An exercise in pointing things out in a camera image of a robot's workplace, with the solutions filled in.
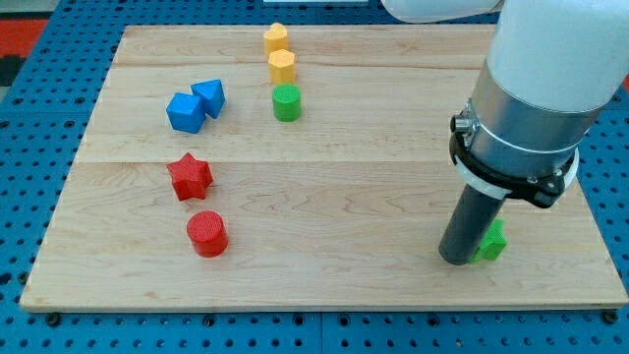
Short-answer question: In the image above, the blue cube block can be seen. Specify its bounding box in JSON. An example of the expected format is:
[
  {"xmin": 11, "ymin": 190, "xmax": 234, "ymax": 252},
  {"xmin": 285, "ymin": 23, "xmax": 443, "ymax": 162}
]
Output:
[{"xmin": 166, "ymin": 92, "xmax": 205, "ymax": 134}]

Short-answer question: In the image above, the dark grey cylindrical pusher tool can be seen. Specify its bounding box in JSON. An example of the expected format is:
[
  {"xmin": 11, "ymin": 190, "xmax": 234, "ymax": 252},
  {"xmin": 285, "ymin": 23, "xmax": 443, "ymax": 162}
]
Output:
[{"xmin": 438, "ymin": 185, "xmax": 504, "ymax": 266}]

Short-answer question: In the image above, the green cylinder block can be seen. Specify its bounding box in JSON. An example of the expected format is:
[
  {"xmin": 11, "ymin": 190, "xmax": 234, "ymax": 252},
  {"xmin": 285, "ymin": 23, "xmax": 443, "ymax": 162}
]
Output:
[{"xmin": 272, "ymin": 84, "xmax": 302, "ymax": 122}]

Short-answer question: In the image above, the green star block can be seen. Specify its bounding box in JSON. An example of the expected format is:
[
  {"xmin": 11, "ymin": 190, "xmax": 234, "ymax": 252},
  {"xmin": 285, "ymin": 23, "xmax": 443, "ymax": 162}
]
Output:
[{"xmin": 470, "ymin": 218, "xmax": 507, "ymax": 264}]

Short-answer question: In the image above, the yellow hexagon block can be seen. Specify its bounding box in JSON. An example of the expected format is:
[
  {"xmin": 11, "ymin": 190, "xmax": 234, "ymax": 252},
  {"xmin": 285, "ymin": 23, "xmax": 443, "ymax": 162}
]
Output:
[{"xmin": 267, "ymin": 49, "xmax": 297, "ymax": 85}]

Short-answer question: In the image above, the red cylinder block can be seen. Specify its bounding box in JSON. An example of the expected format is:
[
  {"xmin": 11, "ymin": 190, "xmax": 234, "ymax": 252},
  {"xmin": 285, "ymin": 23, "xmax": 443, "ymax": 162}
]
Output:
[{"xmin": 187, "ymin": 210, "xmax": 229, "ymax": 258}]

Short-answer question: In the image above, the light wooden board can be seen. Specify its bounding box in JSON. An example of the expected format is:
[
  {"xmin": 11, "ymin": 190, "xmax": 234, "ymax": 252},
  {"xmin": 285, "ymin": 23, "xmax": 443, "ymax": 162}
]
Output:
[{"xmin": 21, "ymin": 25, "xmax": 628, "ymax": 313}]

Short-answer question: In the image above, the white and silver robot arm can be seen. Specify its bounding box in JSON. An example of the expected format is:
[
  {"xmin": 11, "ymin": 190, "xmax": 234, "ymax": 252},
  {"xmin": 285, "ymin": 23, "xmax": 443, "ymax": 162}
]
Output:
[{"xmin": 383, "ymin": 0, "xmax": 628, "ymax": 208}]

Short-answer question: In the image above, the blue triangle block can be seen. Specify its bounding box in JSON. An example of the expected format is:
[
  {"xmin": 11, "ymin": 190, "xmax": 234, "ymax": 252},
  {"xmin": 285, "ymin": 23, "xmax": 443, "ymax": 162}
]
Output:
[{"xmin": 191, "ymin": 79, "xmax": 226, "ymax": 119}]

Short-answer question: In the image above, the yellow heart block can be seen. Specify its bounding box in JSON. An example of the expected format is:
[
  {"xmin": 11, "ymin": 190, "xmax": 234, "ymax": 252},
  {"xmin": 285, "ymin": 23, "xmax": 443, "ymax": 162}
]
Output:
[{"xmin": 263, "ymin": 23, "xmax": 290, "ymax": 56}]

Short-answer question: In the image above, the red star block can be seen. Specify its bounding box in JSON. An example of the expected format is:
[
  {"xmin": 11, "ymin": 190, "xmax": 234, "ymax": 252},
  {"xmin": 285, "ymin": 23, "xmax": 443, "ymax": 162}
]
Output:
[{"xmin": 166, "ymin": 152, "xmax": 213, "ymax": 201}]

